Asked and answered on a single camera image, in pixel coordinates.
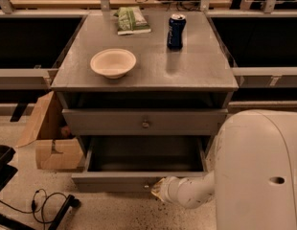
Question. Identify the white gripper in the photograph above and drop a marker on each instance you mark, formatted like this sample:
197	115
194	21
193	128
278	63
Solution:
169	188

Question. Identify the grey drawer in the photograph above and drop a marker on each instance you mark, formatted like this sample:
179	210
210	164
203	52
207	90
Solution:
135	163
144	121

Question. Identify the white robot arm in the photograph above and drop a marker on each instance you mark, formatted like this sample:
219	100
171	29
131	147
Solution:
254	181

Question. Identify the grey wooden drawer cabinet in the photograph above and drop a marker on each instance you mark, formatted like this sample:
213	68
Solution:
196	77

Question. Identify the grey top drawer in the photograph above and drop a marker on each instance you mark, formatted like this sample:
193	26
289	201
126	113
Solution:
144	121

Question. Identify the brown cardboard box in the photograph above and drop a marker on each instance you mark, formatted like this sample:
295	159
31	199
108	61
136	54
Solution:
54	146

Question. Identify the white paper bowl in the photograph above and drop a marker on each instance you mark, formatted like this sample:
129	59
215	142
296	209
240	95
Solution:
113	63

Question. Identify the blue soda can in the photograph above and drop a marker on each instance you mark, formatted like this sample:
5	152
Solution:
177	24

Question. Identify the green snack bag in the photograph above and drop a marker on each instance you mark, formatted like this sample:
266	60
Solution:
131	21

